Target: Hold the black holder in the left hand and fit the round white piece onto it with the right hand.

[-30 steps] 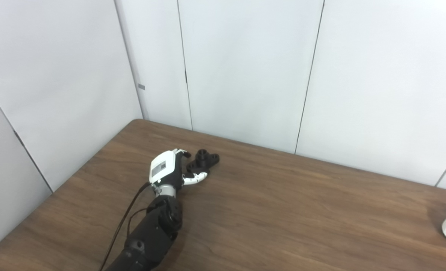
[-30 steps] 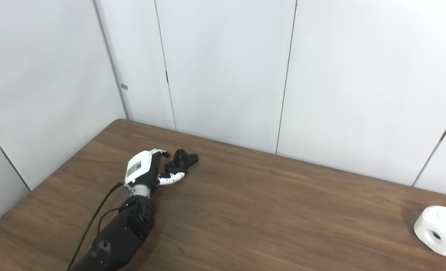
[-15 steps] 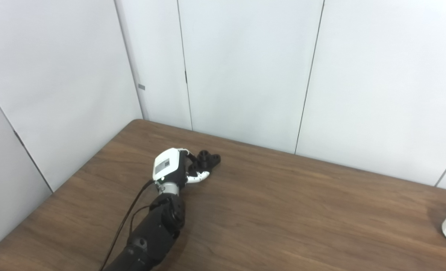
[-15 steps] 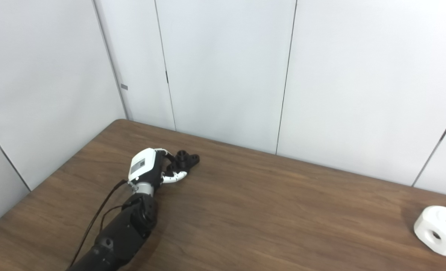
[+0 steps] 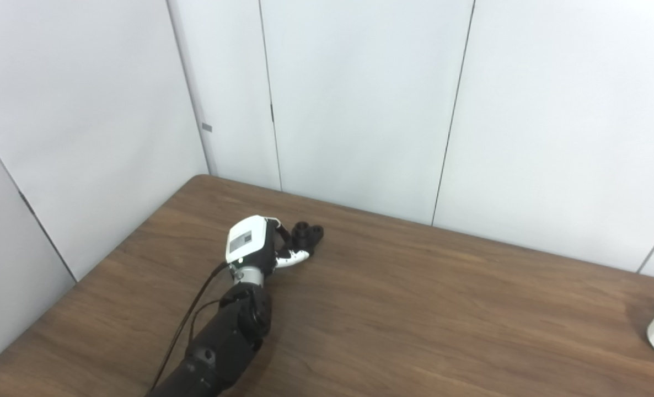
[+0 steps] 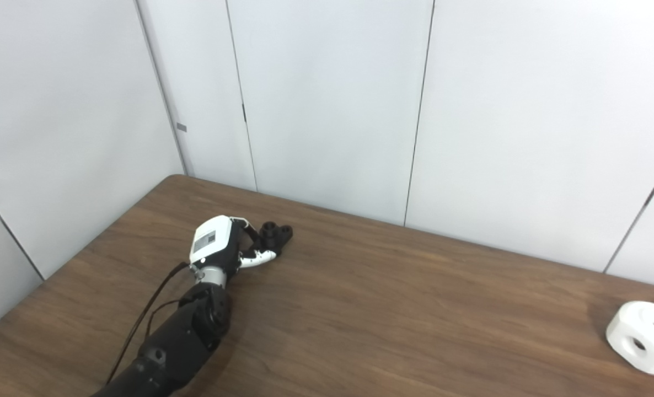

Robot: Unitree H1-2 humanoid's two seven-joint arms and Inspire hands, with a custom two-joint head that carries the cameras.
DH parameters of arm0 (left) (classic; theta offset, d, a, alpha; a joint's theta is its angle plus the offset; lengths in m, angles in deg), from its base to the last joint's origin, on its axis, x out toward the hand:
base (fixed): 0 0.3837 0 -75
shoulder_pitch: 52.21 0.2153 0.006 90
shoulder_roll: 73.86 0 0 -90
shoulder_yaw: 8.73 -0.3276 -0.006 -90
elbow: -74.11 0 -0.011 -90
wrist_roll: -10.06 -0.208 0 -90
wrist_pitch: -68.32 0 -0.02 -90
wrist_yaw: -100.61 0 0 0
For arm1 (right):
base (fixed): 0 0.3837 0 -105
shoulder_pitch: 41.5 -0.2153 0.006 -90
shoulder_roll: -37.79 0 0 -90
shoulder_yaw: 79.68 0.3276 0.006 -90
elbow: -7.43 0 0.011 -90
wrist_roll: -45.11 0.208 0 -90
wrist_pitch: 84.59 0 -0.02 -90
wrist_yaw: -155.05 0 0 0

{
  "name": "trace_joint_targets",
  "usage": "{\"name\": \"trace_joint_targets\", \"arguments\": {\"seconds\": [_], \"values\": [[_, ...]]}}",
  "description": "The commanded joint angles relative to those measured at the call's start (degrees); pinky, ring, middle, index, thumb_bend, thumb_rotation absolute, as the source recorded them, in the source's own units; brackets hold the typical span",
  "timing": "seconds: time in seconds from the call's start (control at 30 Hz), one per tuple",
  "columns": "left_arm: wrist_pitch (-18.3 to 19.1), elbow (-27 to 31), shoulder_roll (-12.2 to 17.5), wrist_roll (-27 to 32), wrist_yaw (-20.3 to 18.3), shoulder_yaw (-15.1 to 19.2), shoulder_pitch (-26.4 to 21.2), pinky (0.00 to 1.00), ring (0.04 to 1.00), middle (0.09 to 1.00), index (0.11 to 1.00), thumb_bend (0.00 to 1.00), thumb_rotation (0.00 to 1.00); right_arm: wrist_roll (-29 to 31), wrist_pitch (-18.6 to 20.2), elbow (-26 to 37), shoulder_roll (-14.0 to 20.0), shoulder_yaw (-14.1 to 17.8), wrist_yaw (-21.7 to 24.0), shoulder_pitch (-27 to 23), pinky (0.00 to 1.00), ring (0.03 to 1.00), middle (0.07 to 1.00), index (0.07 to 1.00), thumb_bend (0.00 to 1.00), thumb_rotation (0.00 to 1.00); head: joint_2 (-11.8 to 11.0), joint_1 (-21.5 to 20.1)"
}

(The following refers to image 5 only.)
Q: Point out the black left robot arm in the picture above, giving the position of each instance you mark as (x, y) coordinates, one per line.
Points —
(222, 342)

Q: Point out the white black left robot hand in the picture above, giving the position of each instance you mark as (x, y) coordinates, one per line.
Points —
(247, 240)

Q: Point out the black plastic holder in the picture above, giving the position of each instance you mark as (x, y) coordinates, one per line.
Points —
(307, 234)

